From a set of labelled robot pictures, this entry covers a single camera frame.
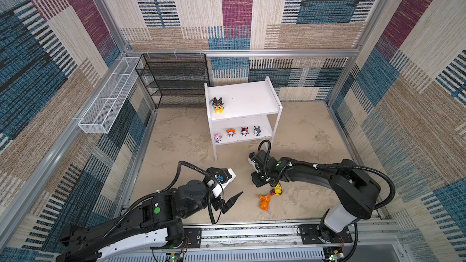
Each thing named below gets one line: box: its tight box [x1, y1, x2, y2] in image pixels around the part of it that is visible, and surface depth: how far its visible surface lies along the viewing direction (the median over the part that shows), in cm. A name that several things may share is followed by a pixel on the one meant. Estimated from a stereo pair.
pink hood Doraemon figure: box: [214, 133, 223, 144], surface depth 83 cm
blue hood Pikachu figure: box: [273, 183, 283, 196], surface depth 84 cm
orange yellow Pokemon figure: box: [258, 194, 272, 212], surface depth 82 cm
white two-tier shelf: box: [203, 76, 283, 161], surface depth 80 cm
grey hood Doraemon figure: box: [253, 125, 262, 137], surface depth 85 cm
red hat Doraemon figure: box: [240, 126, 250, 137], surface depth 85 cm
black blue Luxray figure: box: [209, 96, 226, 114], surface depth 70 cm
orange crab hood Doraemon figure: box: [225, 127, 237, 138], surface depth 85 cm
